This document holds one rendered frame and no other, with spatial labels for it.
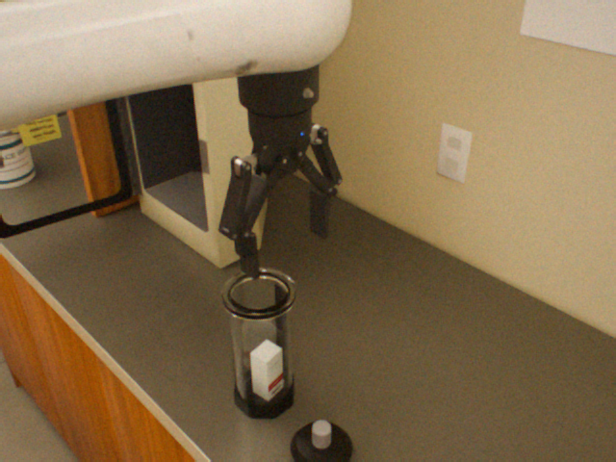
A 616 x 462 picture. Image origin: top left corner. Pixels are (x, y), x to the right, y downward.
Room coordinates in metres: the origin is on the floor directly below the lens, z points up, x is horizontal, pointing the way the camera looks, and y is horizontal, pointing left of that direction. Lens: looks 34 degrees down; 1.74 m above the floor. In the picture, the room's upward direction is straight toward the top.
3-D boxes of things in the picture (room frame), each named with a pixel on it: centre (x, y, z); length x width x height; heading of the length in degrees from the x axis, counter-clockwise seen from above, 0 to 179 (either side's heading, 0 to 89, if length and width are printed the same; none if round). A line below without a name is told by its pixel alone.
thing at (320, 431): (0.60, -0.02, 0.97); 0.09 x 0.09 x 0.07
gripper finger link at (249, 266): (0.65, 0.08, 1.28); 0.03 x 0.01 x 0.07; 44
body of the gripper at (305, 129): (0.69, 0.04, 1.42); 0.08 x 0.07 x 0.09; 134
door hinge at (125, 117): (1.28, 0.41, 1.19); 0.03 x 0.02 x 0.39; 44
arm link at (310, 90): (0.69, 0.04, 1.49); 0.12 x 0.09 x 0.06; 44
